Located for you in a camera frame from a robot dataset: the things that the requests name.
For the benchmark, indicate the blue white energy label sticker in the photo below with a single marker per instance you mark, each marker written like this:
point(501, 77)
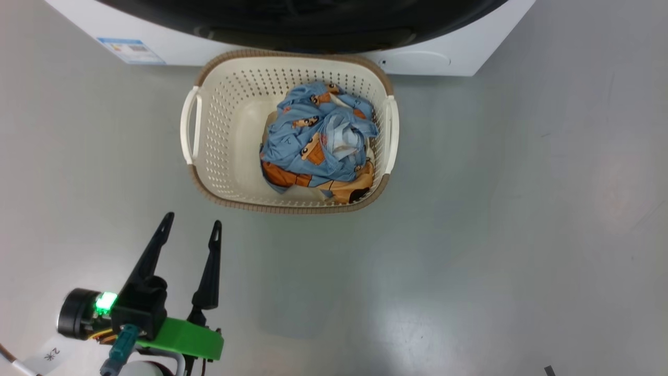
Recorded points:
point(130, 51)

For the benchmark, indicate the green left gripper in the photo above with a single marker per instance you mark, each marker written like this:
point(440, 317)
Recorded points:
point(188, 339)

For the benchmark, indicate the white front-load washing machine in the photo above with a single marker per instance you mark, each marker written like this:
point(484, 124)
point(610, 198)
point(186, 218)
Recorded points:
point(469, 47)

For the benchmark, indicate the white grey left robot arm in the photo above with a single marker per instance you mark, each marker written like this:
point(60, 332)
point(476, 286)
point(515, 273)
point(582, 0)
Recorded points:
point(146, 369)

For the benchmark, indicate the blue cartoon print garment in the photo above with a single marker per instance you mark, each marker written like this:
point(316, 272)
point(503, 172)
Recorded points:
point(297, 141)

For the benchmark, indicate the cream perforated laundry basket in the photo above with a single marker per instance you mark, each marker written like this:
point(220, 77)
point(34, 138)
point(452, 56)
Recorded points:
point(229, 136)

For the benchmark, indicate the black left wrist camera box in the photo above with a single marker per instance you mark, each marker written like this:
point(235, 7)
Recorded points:
point(138, 310)

